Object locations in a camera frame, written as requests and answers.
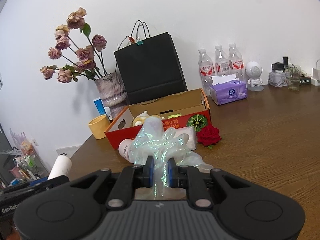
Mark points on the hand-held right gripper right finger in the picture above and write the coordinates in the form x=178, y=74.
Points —
x=171, y=172

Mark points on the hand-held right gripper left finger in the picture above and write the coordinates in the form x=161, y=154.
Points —
x=150, y=170

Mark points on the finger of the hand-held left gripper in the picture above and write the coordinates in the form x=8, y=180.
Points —
x=38, y=181

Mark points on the iridescent plastic bag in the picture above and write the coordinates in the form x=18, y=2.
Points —
x=160, y=150

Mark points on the small white bottle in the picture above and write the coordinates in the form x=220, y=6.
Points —
x=61, y=166

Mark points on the red orange cardboard box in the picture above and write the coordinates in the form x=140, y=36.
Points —
x=180, y=122

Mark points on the yellow white plush toy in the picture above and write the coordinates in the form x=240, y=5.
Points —
x=140, y=120

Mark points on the red rose flower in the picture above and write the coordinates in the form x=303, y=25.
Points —
x=208, y=135

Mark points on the green tissue packet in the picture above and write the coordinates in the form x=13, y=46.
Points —
x=174, y=116

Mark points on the rack of small goods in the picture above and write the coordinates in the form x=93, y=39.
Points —
x=22, y=160

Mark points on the white cream jar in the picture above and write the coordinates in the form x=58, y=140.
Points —
x=125, y=150

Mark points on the white flat box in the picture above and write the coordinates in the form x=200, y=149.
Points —
x=67, y=151

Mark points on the white wrapped tissue pack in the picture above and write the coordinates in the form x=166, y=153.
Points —
x=192, y=135

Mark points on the yellow mug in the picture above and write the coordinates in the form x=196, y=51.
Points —
x=98, y=127

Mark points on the blue and white tube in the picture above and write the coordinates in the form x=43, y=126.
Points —
x=99, y=107

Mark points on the mottled purple ceramic vase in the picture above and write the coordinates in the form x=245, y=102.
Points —
x=111, y=90

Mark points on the black paper bag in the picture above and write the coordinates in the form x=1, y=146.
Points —
x=150, y=72

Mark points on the purple tissue pack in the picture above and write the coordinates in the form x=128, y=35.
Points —
x=230, y=92

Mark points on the clear water bottle red label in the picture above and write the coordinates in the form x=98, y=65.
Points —
x=221, y=61
x=206, y=67
x=236, y=61

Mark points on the green binder clip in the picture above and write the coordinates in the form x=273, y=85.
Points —
x=140, y=43

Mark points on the white robot figure speaker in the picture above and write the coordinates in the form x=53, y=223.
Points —
x=253, y=71

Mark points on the dry twig with orange bud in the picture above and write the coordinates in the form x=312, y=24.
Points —
x=131, y=39

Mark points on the dried pink rose bouquet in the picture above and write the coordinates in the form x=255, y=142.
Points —
x=83, y=53

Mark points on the black charger plugs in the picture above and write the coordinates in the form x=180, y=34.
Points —
x=277, y=66

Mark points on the clear drinking glass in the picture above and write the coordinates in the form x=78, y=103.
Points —
x=292, y=80

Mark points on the small black printed box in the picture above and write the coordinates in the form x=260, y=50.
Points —
x=305, y=81

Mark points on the white power adapter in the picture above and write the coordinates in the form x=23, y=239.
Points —
x=316, y=73

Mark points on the white wall socket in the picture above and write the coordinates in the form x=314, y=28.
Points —
x=35, y=142

